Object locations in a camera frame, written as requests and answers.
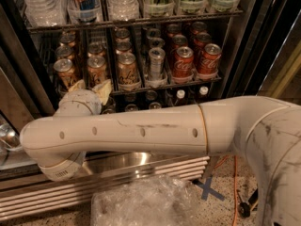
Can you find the front left blue can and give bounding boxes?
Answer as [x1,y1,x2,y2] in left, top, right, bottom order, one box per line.
[125,104,138,112]

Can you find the silver slim can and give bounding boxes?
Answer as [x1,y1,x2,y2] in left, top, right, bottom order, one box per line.
[149,47,166,80]

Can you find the open glass fridge door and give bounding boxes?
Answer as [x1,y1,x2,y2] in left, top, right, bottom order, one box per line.
[210,0,301,103]

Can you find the clear bubble wrap bundle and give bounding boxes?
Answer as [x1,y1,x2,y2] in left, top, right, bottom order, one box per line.
[90,175,198,226]

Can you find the right dark juice bottle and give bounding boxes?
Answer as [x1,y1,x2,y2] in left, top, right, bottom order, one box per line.
[196,86,209,104]

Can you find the blue tape cross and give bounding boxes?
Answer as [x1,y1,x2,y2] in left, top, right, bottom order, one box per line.
[195,177,225,201]

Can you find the second row cola can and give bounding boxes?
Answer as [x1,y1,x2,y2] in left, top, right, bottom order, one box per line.
[171,35,188,51]
[193,32,212,54]

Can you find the second row right cola can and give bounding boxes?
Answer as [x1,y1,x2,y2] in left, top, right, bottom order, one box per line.
[193,32,212,54]

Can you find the stainless steel fridge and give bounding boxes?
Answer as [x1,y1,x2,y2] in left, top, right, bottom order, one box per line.
[0,0,263,221]

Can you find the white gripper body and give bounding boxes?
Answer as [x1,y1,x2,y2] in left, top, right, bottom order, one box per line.
[54,89,102,117]

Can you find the yellow black cart frame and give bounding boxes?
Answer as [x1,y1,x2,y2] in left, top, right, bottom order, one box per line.
[238,190,259,218]

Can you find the dark juice bottle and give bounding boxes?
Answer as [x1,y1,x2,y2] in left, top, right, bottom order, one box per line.
[196,86,209,104]
[174,89,187,106]

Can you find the red cola can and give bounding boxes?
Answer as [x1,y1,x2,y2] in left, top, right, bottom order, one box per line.
[172,46,194,78]
[197,43,222,77]

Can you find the closed glass fridge door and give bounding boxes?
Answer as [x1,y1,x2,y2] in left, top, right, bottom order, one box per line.
[0,70,34,170]

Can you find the blue energy drink can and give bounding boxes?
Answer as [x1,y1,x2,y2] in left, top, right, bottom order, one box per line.
[71,0,100,23]

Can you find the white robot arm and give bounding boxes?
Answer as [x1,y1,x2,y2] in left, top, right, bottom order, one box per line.
[20,89,301,226]

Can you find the front right blue can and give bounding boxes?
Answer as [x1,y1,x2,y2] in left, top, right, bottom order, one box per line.
[149,102,162,109]

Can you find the left dark juice bottle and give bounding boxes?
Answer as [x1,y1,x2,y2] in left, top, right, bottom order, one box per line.
[174,89,187,106]

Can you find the front left red cola can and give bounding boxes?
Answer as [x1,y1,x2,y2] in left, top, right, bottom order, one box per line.
[172,46,194,78]

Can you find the second row left orange can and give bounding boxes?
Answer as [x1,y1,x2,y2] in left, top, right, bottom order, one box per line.
[55,45,75,62]

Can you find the orange power cable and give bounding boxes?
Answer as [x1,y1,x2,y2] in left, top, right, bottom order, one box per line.
[214,155,240,226]

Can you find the front right red cola can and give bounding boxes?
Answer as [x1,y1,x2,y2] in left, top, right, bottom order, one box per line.
[197,43,222,77]

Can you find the second row left cola can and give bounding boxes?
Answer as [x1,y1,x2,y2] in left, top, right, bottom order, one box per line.
[171,35,188,51]

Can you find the second row right orange can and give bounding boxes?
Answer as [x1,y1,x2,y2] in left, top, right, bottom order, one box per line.
[116,41,133,55]

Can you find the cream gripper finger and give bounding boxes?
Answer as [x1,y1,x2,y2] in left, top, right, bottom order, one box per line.
[68,79,86,92]
[92,79,112,105]

